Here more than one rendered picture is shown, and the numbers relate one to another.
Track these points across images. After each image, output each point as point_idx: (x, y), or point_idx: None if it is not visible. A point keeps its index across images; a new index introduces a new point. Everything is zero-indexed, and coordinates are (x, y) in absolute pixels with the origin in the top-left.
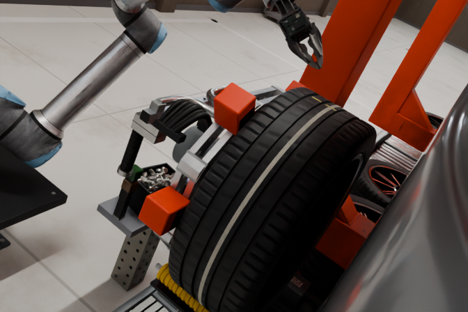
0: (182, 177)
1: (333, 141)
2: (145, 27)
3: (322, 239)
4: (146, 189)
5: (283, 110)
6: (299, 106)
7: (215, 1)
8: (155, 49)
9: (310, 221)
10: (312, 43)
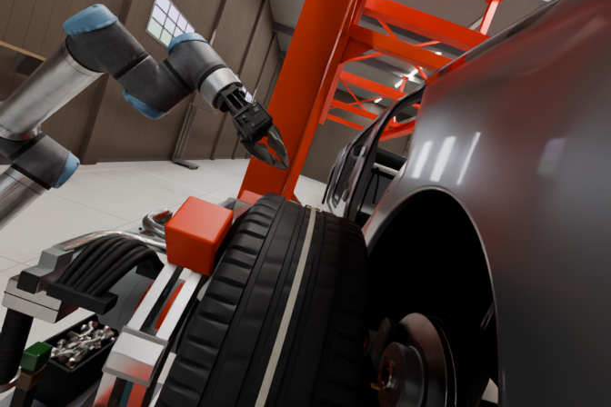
0: (117, 381)
1: (348, 250)
2: (45, 157)
3: None
4: (63, 367)
5: (270, 223)
6: (286, 214)
7: (141, 102)
8: (64, 183)
9: None
10: (273, 142)
